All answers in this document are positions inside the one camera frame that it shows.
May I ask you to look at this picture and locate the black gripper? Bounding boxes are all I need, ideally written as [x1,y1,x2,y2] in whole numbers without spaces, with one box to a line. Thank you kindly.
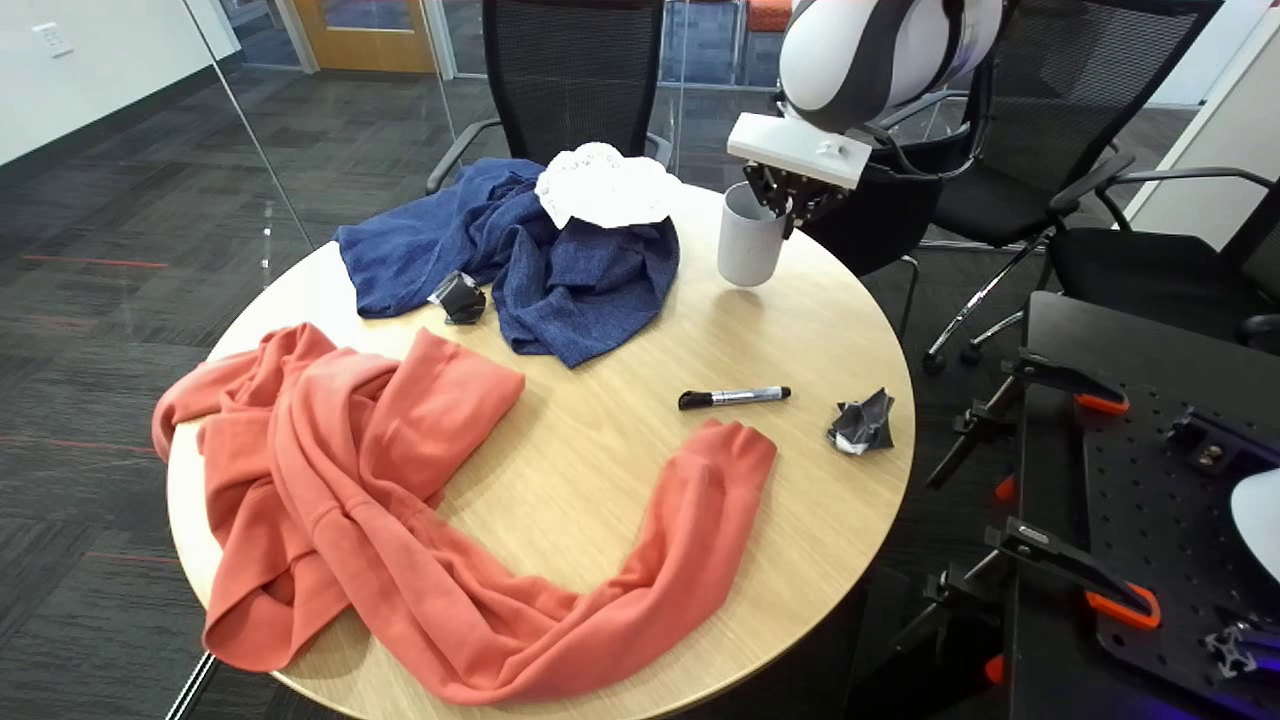
[742,156,840,246]

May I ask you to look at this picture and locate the white ceramic mug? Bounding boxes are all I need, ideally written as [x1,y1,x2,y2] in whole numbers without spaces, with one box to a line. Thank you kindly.
[717,177,793,291]

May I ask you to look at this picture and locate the white paper doily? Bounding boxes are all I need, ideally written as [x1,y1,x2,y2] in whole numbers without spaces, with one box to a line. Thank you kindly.
[532,140,688,230]

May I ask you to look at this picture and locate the black marker pen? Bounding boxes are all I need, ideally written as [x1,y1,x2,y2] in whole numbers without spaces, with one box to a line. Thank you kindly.
[676,379,797,414]

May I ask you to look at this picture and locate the dark blue cloth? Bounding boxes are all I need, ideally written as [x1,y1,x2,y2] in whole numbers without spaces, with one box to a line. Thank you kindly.
[331,156,685,372]

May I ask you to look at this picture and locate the black silver binder clip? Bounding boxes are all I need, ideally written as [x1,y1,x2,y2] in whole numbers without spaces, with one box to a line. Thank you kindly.
[822,384,901,460]

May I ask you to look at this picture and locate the black office chair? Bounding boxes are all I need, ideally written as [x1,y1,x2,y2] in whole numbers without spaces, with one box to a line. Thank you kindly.
[425,0,676,198]
[917,0,1213,379]
[1042,162,1280,346]

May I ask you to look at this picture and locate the black robot stand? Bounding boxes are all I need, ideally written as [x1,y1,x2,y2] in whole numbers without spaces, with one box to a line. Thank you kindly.
[998,288,1280,720]

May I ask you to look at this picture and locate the small black binder clip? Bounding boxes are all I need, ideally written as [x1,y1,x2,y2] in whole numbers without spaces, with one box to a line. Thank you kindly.
[430,269,490,328]

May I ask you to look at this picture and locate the black orange clamp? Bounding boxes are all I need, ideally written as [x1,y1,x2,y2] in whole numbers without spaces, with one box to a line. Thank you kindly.
[923,346,1135,513]
[917,514,1168,694]

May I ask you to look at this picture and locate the wooden door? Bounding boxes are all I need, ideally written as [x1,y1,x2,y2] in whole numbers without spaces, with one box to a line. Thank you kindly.
[289,0,457,79]

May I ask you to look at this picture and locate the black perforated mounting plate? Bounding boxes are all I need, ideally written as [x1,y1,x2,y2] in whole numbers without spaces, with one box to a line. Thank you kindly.
[1077,395,1280,712]

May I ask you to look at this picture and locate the orange cloth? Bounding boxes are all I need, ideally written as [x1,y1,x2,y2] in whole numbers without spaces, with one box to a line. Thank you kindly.
[147,321,781,707]

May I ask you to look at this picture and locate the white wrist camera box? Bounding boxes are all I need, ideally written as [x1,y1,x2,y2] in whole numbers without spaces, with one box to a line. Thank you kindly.
[725,106,878,196]

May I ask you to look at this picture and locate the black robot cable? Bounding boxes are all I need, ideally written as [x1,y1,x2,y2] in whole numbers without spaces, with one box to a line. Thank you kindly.
[864,47,998,183]

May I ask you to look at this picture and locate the silver cable connectors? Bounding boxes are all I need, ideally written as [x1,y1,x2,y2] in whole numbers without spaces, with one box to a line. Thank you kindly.
[1200,613,1277,683]

